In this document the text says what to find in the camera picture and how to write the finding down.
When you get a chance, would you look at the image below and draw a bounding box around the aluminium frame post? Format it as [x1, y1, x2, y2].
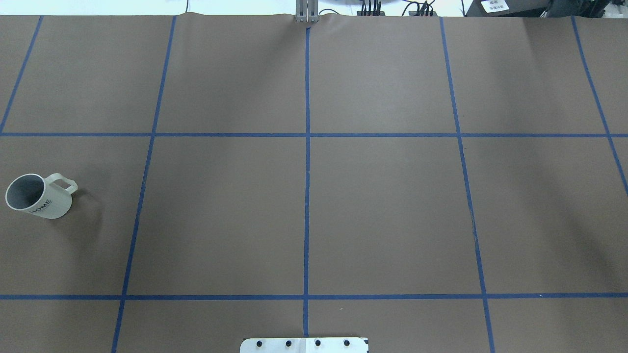
[294, 0, 320, 23]

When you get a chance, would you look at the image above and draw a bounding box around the black power strip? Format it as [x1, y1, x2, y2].
[356, 0, 385, 17]

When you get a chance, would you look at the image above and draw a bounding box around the black box with label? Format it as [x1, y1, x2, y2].
[464, 0, 550, 18]

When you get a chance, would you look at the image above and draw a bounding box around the white HOME mug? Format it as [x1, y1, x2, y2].
[5, 174, 78, 220]

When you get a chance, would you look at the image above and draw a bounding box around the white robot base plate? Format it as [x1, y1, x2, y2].
[239, 337, 369, 353]

